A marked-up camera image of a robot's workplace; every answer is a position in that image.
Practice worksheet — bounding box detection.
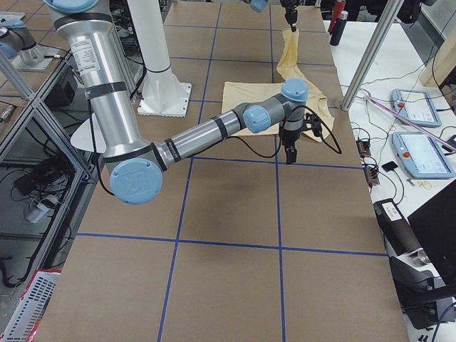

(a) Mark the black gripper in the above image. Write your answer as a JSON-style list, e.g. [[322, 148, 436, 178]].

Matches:
[[280, 0, 298, 32], [279, 113, 321, 165]]

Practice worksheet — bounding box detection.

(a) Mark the cream long-sleeve printed shirt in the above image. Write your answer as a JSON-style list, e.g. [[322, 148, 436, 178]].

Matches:
[[221, 28, 336, 143]]

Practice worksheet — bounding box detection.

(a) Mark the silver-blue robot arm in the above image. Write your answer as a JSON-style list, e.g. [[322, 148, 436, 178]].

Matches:
[[48, 1, 323, 204], [245, 0, 301, 32]]

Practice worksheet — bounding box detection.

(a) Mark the black water bottle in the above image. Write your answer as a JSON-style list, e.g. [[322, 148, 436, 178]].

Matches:
[[329, 11, 348, 46]]

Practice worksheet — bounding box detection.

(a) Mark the red water bottle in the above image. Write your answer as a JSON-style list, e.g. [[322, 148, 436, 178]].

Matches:
[[328, 0, 346, 35]]

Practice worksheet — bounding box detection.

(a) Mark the near blue teach pendant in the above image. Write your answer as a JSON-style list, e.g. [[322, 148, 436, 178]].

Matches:
[[391, 132, 455, 180]]

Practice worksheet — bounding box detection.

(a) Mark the blue teach pendant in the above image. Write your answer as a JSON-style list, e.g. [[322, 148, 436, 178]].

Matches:
[[391, 132, 455, 180], [390, 88, 442, 128]]

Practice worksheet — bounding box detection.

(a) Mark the far blue teach pendant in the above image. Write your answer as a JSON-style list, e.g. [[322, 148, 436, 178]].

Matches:
[[390, 88, 442, 128]]

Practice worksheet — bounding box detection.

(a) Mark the reacher grabber stick tool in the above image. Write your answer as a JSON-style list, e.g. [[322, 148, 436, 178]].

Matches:
[[363, 95, 456, 152]]

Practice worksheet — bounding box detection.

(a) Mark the black monitor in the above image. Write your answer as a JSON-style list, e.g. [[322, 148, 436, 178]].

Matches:
[[408, 182, 455, 284]]

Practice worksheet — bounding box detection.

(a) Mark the white perforated plastic basket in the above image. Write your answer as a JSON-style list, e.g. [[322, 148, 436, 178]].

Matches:
[[1, 269, 61, 341]]

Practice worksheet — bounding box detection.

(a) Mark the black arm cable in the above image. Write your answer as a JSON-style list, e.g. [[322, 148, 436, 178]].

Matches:
[[227, 117, 344, 160]]

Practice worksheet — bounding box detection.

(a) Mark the aluminium frame post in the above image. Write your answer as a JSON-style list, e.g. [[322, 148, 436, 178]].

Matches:
[[341, 0, 404, 111]]

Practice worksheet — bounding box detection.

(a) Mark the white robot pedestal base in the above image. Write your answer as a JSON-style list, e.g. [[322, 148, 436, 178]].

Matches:
[[128, 0, 192, 117]]

